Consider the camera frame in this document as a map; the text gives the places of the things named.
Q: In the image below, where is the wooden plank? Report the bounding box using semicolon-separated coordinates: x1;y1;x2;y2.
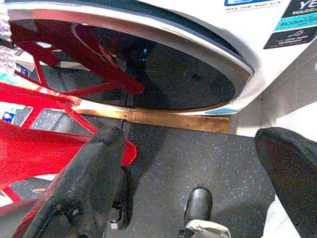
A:
74;109;230;135

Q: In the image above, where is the black speckled rubber floor mat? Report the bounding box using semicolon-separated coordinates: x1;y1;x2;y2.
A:
9;109;276;238

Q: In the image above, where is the robot black right foot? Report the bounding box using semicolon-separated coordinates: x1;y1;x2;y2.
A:
184;187;213;224

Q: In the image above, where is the round dark glass washer door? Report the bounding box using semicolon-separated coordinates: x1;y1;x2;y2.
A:
7;8;255;112

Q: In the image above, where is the blue and white washer sticker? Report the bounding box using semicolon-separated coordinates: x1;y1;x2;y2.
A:
224;0;282;12

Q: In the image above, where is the red plastic laundry basket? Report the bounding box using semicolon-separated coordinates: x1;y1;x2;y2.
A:
0;71;138;206

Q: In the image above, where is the robot grey left leg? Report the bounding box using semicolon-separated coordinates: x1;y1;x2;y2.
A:
0;198;122;238

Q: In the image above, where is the black and teal warranty sticker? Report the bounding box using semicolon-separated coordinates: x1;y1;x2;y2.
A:
263;0;317;50

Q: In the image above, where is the small blue washer sticker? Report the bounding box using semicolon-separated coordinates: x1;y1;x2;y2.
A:
205;107;240;115

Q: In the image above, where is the white front-load washing machine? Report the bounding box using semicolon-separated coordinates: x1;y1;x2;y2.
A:
0;0;317;127

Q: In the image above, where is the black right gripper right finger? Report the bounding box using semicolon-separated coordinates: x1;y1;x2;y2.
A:
254;127;317;238

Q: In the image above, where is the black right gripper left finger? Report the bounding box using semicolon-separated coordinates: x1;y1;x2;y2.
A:
23;125;126;238

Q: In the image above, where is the white patterned cloth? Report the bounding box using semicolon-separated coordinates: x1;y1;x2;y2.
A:
0;11;13;72

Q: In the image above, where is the blue and black washer label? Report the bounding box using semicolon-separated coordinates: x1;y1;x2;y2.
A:
1;106;34;126

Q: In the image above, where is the robot black left foot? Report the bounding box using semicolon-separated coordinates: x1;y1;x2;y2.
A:
111;166;136;231

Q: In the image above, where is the robot black foot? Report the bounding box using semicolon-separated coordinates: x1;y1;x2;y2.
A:
111;166;136;231
184;187;213;224

